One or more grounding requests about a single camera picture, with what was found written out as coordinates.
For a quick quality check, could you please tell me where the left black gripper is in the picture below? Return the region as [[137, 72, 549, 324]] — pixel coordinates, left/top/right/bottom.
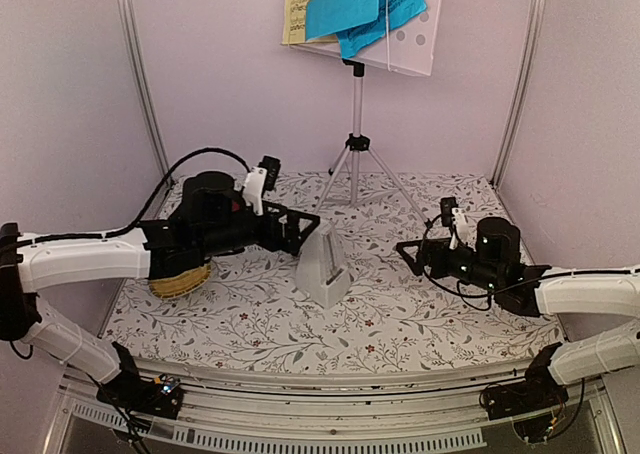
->
[[198, 201, 320, 259]]

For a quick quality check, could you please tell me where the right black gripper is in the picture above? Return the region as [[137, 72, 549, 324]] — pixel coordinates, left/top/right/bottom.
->
[[397, 238, 502, 293]]

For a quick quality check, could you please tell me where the white metronome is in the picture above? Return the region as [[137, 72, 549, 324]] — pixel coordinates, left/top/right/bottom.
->
[[295, 220, 352, 309]]

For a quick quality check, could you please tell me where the silver tripod music stand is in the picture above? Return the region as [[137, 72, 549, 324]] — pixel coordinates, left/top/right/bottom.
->
[[287, 0, 442, 221]]

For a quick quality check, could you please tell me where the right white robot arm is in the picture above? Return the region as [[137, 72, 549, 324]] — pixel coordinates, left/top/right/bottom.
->
[[395, 217, 639, 410]]

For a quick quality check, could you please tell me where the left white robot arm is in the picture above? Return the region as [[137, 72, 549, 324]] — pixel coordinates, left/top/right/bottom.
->
[[1, 168, 320, 408]]

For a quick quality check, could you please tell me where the floral table mat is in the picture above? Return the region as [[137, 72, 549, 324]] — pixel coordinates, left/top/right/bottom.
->
[[105, 177, 564, 375]]

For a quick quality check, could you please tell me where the woven bamboo tray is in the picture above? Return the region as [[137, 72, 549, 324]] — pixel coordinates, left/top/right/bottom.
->
[[147, 261, 212, 300]]

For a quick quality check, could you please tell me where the blue paper sheet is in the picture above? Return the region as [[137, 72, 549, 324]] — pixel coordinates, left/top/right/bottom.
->
[[305, 0, 427, 59]]

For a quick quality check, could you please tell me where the yellow sheet music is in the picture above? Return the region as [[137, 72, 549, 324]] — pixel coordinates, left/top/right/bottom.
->
[[282, 0, 351, 45]]

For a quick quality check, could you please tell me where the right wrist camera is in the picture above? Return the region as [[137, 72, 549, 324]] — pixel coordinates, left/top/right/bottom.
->
[[440, 197, 470, 250]]

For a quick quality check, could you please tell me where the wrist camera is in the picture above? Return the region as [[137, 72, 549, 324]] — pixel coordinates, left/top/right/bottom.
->
[[440, 197, 470, 250], [241, 156, 281, 216]]

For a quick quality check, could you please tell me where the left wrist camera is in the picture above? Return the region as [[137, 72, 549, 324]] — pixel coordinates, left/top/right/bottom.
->
[[241, 156, 281, 216]]

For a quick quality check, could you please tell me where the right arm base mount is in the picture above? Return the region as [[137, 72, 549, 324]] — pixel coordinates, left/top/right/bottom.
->
[[478, 342, 586, 445]]

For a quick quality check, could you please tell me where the front aluminium rail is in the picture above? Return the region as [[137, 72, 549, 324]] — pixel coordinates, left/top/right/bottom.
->
[[42, 358, 626, 454]]

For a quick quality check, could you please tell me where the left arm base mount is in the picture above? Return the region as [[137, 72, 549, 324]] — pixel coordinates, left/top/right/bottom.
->
[[96, 342, 184, 420]]

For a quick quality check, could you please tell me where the right aluminium frame post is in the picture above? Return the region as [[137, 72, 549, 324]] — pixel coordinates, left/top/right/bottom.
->
[[490, 0, 546, 191]]

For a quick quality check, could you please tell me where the aluminium frame post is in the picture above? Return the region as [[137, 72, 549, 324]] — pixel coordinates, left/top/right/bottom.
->
[[490, 0, 546, 191], [116, 0, 170, 176]]

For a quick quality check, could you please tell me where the left aluminium frame post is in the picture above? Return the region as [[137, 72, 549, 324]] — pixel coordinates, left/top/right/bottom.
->
[[116, 0, 170, 176]]

